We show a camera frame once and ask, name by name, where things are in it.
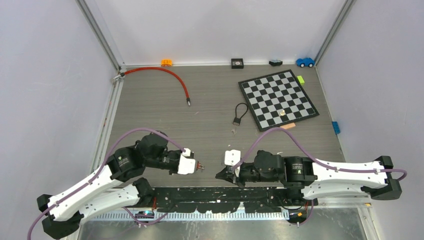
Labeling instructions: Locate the black cable padlock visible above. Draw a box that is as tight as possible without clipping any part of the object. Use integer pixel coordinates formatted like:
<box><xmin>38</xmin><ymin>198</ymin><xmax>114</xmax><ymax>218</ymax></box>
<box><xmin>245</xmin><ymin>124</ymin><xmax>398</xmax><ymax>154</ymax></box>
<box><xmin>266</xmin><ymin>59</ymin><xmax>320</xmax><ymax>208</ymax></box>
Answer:
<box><xmin>232</xmin><ymin>102</ymin><xmax>249</xmax><ymax>126</ymax></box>

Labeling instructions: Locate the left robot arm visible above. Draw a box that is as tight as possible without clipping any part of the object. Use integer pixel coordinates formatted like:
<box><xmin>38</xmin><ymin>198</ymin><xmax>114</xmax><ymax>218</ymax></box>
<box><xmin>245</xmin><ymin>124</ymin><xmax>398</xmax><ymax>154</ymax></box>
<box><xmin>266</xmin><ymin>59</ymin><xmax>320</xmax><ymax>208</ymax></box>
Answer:
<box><xmin>37</xmin><ymin>129</ymin><xmax>204</xmax><ymax>240</ymax></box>

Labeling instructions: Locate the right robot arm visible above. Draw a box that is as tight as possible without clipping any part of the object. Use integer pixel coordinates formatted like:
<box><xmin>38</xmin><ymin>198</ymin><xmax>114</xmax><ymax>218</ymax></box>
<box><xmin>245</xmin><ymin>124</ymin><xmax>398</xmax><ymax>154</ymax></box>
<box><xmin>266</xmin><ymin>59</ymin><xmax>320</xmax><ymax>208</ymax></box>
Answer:
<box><xmin>215</xmin><ymin>150</ymin><xmax>402</xmax><ymax>205</ymax></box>

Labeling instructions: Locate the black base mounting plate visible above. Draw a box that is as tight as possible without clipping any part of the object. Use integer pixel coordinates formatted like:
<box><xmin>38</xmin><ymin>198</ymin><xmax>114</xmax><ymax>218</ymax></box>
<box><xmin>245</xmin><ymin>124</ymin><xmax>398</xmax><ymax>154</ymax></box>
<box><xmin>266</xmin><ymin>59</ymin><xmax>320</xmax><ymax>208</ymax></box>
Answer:
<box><xmin>132</xmin><ymin>187</ymin><xmax>318</xmax><ymax>214</ymax></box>

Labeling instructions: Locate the tan wooden block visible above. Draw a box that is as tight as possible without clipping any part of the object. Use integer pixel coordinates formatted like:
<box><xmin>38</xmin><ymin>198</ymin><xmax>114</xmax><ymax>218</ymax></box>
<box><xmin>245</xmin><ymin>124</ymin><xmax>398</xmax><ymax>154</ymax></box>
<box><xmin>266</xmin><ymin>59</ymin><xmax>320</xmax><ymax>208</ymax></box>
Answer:
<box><xmin>280</xmin><ymin>122</ymin><xmax>296</xmax><ymax>130</ymax></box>

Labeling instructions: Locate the black white chessboard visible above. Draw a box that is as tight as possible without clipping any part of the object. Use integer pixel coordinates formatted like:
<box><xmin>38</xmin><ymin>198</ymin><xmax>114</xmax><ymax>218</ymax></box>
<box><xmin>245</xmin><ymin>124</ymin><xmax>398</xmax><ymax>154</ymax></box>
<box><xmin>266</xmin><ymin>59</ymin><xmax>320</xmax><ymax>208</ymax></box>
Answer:
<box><xmin>238</xmin><ymin>69</ymin><xmax>320</xmax><ymax>132</ymax></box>

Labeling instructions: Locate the blue toy brick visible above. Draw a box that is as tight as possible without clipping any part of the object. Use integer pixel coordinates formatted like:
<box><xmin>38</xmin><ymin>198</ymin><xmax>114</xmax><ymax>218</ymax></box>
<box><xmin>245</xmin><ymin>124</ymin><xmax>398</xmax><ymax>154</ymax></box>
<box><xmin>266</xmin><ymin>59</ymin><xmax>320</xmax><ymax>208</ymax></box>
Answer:
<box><xmin>331</xmin><ymin>121</ymin><xmax>341</xmax><ymax>135</ymax></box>

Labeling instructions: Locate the orange toy block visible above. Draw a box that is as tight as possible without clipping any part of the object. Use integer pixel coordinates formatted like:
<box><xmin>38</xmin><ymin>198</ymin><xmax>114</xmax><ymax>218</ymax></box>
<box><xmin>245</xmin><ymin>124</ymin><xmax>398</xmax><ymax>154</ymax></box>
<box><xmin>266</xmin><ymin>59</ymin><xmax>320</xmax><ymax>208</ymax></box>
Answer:
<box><xmin>160</xmin><ymin>59</ymin><xmax>173</xmax><ymax>67</ymax></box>

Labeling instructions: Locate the small black box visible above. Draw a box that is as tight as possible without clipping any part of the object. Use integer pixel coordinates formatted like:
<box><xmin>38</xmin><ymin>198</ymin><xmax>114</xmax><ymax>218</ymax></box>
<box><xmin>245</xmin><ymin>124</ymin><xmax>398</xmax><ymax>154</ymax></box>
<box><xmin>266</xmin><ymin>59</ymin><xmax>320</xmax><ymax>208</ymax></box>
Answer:
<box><xmin>231</xmin><ymin>58</ymin><xmax>244</xmax><ymax>69</ymax></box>

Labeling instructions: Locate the lime green block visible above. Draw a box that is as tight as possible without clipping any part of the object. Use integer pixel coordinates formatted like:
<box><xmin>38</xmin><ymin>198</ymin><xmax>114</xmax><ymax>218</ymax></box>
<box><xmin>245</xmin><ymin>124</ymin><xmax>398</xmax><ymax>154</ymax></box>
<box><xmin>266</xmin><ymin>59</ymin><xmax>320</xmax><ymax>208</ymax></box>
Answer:
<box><xmin>297</xmin><ymin>75</ymin><xmax>305</xmax><ymax>86</ymax></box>

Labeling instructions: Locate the small black toy car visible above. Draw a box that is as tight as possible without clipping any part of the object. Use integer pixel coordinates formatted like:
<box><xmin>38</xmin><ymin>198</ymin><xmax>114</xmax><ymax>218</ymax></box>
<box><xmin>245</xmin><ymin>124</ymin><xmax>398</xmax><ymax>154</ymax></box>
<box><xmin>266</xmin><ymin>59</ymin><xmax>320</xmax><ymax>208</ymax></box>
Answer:
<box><xmin>268</xmin><ymin>59</ymin><xmax>283</xmax><ymax>67</ymax></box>

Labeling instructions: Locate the blue toy car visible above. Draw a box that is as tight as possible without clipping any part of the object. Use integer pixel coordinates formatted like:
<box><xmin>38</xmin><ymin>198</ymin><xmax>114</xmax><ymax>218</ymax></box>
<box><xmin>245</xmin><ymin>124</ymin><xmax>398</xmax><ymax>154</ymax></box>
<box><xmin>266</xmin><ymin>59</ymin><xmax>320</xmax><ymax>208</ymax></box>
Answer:
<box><xmin>295</xmin><ymin>57</ymin><xmax>315</xmax><ymax>68</ymax></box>

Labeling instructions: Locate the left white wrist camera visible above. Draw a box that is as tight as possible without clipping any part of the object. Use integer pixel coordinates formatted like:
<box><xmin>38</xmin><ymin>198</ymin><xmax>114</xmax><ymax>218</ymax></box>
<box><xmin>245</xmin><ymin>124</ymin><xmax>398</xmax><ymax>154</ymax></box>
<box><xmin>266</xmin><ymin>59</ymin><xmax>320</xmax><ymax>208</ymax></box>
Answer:
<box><xmin>177</xmin><ymin>148</ymin><xmax>196</xmax><ymax>175</ymax></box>

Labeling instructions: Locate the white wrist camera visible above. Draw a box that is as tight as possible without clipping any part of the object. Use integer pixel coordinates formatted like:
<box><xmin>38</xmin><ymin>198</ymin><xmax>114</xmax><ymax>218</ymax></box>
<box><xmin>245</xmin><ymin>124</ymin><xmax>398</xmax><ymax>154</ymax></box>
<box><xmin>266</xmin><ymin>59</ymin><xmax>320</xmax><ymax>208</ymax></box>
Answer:
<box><xmin>224</xmin><ymin>149</ymin><xmax>241</xmax><ymax>177</ymax></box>
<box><xmin>177</xmin><ymin>148</ymin><xmax>196</xmax><ymax>175</ymax></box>

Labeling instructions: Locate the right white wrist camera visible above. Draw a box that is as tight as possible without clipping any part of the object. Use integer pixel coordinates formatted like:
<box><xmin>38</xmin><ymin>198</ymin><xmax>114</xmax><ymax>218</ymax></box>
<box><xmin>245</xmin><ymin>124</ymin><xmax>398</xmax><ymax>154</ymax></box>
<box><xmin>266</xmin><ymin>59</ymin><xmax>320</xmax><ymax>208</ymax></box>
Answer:
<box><xmin>224</xmin><ymin>149</ymin><xmax>241</xmax><ymax>177</ymax></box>

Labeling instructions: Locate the aluminium front rail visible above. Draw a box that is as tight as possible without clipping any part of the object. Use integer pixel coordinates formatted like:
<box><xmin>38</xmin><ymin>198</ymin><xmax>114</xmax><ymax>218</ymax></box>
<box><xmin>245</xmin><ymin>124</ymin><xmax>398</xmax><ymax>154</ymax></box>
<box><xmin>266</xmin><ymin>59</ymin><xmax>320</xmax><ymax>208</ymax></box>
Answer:
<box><xmin>79</xmin><ymin>187</ymin><xmax>371</xmax><ymax>224</ymax></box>

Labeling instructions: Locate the red hose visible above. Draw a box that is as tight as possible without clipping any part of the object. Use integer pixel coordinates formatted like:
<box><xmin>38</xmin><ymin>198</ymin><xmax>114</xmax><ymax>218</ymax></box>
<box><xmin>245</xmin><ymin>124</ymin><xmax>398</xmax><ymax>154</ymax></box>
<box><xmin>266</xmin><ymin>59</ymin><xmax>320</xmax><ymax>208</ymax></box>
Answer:
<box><xmin>112</xmin><ymin>66</ymin><xmax>192</xmax><ymax>107</ymax></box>

